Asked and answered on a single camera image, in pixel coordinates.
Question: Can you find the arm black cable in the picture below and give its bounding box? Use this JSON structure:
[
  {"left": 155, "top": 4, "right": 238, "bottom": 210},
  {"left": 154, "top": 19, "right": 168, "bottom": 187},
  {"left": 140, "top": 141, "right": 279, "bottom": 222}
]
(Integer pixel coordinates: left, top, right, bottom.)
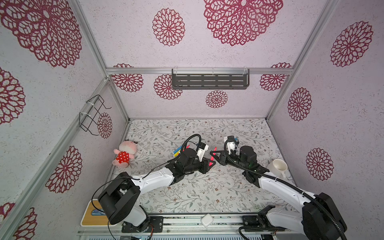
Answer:
[
  {"left": 90, "top": 133, "right": 202, "bottom": 214},
  {"left": 223, "top": 136, "right": 349, "bottom": 240}
]

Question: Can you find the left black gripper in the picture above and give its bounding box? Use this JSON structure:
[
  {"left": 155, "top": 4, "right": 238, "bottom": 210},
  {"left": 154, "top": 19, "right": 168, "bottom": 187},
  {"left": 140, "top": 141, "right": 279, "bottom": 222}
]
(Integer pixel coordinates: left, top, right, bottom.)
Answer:
[{"left": 184, "top": 157, "right": 216, "bottom": 174}]

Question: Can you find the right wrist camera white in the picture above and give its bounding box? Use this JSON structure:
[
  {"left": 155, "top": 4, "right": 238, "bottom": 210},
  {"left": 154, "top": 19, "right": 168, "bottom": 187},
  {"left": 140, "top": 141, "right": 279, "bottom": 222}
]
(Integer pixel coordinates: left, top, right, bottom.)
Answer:
[{"left": 224, "top": 136, "right": 239, "bottom": 155}]

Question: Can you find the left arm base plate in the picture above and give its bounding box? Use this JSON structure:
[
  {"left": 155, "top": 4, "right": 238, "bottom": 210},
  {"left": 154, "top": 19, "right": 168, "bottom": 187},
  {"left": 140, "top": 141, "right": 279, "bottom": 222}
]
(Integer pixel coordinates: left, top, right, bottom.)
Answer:
[{"left": 122, "top": 216, "right": 164, "bottom": 233}]

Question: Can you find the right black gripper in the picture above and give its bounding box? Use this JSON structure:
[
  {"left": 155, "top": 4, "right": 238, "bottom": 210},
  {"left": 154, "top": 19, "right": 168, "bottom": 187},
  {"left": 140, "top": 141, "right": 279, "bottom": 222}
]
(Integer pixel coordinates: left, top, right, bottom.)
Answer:
[{"left": 210, "top": 150, "right": 248, "bottom": 173}]

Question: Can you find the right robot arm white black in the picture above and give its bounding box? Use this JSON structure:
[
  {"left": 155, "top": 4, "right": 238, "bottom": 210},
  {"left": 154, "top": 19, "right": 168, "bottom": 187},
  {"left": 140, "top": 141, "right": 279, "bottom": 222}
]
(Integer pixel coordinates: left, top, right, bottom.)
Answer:
[{"left": 210, "top": 146, "right": 347, "bottom": 240}]

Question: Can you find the black wire wall rack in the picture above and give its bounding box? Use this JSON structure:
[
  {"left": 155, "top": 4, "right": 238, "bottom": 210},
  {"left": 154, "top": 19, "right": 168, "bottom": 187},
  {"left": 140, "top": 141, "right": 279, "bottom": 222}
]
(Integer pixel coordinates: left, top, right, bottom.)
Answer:
[{"left": 78, "top": 95, "right": 113, "bottom": 139}]

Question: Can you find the white ceramic mug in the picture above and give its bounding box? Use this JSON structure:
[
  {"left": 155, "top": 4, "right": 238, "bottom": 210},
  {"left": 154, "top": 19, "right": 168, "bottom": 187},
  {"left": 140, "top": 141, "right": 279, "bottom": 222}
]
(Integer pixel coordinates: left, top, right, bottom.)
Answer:
[{"left": 267, "top": 159, "right": 288, "bottom": 180}]

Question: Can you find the dark grey wall shelf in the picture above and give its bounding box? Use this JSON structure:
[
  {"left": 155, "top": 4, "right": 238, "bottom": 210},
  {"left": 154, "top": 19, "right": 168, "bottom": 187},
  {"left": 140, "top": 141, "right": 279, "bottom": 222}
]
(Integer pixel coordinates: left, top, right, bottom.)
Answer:
[{"left": 171, "top": 69, "right": 250, "bottom": 90}]

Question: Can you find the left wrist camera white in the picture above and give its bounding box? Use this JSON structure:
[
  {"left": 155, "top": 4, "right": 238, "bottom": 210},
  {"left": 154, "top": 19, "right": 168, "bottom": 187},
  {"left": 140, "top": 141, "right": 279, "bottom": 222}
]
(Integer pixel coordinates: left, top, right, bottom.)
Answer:
[{"left": 197, "top": 143, "right": 209, "bottom": 162}]

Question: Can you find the blue highlighter pen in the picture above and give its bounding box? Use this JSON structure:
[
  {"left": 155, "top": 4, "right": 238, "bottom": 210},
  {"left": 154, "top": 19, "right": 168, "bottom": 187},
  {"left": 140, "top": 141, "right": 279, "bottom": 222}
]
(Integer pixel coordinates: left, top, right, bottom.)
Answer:
[{"left": 174, "top": 147, "right": 182, "bottom": 154}]

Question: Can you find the wooden tray with white rim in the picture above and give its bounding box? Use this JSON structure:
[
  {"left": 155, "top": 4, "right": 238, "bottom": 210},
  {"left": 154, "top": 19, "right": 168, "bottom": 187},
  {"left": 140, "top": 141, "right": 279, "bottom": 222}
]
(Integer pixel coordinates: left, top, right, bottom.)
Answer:
[{"left": 80, "top": 199, "right": 114, "bottom": 227}]

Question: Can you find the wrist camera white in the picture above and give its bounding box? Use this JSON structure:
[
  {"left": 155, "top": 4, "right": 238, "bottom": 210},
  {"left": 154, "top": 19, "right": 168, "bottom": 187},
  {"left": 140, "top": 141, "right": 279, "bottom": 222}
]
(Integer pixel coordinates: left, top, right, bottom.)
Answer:
[
  {"left": 197, "top": 143, "right": 209, "bottom": 162},
  {"left": 224, "top": 136, "right": 239, "bottom": 155}
]

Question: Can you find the white plastic clip on rail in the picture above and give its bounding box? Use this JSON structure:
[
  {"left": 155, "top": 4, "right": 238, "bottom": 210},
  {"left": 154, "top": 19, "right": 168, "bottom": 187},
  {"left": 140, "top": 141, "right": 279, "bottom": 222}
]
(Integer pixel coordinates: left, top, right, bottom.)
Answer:
[{"left": 201, "top": 214, "right": 214, "bottom": 228}]

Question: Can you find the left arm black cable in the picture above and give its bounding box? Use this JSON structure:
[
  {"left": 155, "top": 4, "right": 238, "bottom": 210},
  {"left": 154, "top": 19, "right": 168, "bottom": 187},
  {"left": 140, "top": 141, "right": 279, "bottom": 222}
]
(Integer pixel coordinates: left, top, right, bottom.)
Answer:
[{"left": 90, "top": 133, "right": 202, "bottom": 214}]

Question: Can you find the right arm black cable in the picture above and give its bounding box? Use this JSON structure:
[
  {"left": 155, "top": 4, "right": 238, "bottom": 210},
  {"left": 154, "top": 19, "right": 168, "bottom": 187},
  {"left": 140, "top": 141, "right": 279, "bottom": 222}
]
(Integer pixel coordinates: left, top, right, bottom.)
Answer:
[{"left": 223, "top": 136, "right": 349, "bottom": 240}]

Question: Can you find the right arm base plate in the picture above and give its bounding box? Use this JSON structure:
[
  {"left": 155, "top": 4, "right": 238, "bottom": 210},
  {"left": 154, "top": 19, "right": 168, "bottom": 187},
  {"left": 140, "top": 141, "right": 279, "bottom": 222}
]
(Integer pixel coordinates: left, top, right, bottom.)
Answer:
[{"left": 242, "top": 205, "right": 285, "bottom": 231}]

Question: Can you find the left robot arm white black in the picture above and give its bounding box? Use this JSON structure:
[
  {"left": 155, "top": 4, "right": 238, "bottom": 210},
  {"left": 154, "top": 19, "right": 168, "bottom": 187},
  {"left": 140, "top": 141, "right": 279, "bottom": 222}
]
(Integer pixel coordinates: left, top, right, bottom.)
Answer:
[{"left": 98, "top": 149, "right": 216, "bottom": 228}]

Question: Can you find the pink plush toy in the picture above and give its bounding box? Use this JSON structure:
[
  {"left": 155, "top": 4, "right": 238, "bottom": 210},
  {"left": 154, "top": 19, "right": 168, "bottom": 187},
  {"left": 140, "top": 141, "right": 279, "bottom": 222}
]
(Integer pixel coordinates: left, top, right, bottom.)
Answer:
[{"left": 112, "top": 141, "right": 138, "bottom": 168}]

